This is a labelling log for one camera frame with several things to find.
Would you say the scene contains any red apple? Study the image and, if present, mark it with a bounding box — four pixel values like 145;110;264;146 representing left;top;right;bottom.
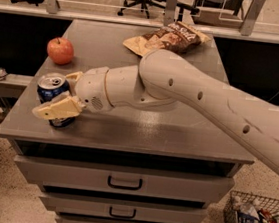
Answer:
47;37;74;65

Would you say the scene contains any middle drawer black handle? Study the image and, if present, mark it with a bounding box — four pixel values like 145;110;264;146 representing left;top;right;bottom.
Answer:
108;207;136;219

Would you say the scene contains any top drawer black handle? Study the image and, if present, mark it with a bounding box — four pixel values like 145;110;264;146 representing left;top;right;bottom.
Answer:
107;176;143;191

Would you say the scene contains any drawer black handle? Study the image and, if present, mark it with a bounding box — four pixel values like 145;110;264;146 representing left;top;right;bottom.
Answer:
107;176;143;191
108;207;136;219

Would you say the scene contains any wire basket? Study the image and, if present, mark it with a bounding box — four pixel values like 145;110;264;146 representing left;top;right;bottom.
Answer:
223;191;279;223

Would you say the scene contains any grey drawer cabinet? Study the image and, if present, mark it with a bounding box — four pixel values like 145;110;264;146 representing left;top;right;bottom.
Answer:
0;10;269;223

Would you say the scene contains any black office chair centre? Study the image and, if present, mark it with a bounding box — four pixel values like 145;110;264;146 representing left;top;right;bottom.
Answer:
117;0;199;25

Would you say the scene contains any blue pepsi can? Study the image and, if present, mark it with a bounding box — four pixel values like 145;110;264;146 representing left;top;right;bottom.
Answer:
37;72;75;128

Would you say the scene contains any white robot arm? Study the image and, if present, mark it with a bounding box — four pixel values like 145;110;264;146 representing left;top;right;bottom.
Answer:
32;49;279;176

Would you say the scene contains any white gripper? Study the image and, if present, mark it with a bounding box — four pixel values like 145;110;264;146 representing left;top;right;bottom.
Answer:
32;66;113;120

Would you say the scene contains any brown chip bag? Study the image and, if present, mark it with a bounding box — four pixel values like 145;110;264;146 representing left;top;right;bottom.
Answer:
123;21;210;57

